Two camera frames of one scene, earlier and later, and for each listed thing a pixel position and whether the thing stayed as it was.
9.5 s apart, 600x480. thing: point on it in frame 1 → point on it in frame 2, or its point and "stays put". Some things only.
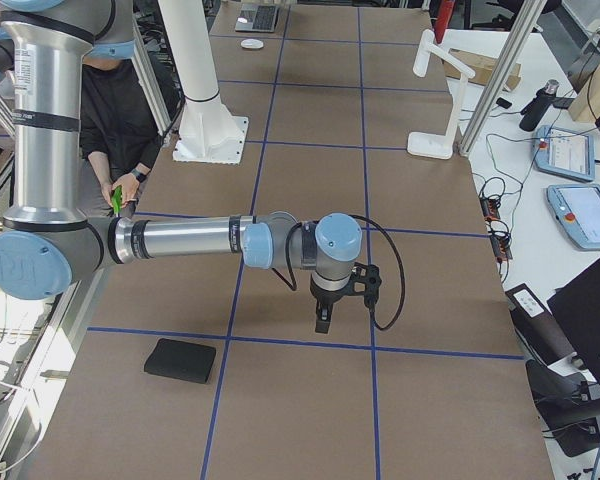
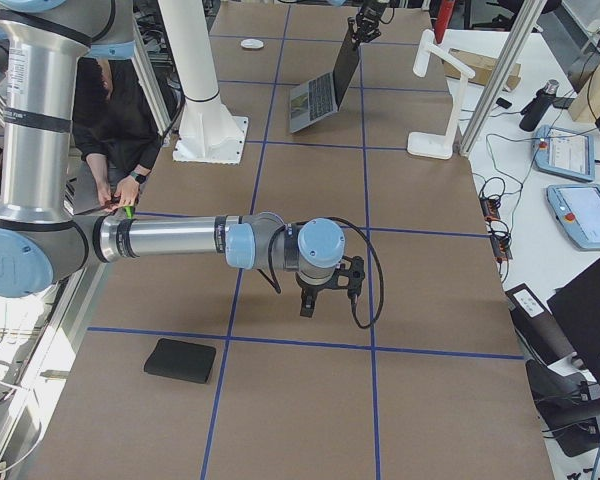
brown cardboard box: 482,67 stays put
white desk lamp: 438,145 stays put
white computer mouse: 252,43 stays put
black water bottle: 535,111 stays put
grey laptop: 257,18 → 323,96
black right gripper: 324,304 → 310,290
